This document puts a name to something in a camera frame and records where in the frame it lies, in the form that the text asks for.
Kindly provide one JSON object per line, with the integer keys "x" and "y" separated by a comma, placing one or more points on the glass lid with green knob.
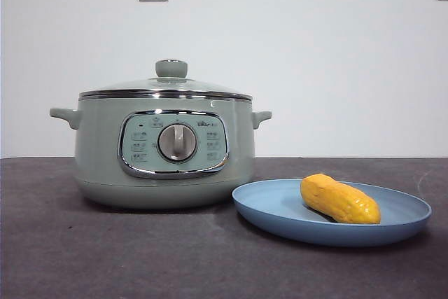
{"x": 171, "y": 68}

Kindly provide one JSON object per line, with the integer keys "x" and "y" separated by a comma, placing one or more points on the yellow corn cob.
{"x": 339, "y": 199}

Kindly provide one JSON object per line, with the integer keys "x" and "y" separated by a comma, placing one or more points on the blue round plate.
{"x": 273, "y": 208}

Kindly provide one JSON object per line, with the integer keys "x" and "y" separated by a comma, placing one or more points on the green electric steamer pot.
{"x": 101, "y": 145}

